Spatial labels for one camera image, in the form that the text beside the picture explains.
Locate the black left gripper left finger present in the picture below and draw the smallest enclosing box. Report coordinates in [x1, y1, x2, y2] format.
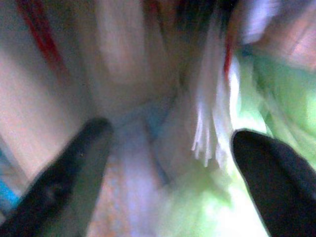
[0, 117, 114, 237]

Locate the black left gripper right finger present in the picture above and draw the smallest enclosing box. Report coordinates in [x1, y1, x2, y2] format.
[231, 129, 316, 237]

